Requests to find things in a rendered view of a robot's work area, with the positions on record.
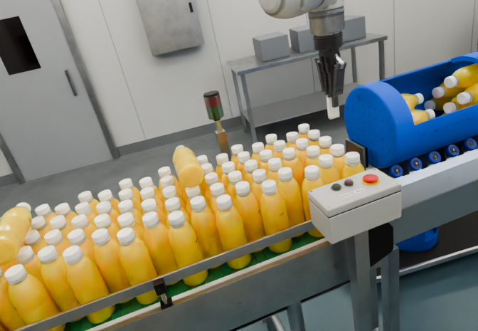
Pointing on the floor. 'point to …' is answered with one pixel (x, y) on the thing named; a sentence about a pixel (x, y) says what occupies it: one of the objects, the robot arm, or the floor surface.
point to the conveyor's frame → (259, 290)
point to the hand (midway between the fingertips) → (333, 106)
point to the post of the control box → (360, 281)
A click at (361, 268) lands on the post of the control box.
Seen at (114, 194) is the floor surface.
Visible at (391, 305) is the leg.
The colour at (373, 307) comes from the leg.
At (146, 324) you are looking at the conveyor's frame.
